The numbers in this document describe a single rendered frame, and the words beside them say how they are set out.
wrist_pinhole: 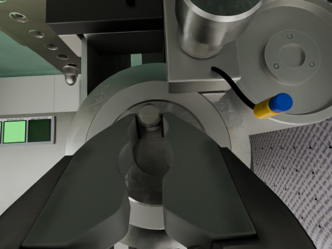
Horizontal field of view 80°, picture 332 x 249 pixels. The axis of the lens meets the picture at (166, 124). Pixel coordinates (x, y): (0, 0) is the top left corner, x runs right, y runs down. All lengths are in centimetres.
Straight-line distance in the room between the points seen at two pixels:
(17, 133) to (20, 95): 303
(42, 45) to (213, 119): 40
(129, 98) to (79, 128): 5
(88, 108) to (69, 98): 306
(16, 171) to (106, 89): 47
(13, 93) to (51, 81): 57
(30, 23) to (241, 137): 38
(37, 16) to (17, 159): 35
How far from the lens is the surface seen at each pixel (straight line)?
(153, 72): 17
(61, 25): 19
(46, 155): 57
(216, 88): 16
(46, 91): 343
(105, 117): 16
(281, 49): 21
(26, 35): 47
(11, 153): 62
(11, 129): 62
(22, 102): 357
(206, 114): 16
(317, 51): 22
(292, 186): 33
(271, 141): 37
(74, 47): 22
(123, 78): 17
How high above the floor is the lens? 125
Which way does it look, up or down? 7 degrees down
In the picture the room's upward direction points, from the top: 177 degrees clockwise
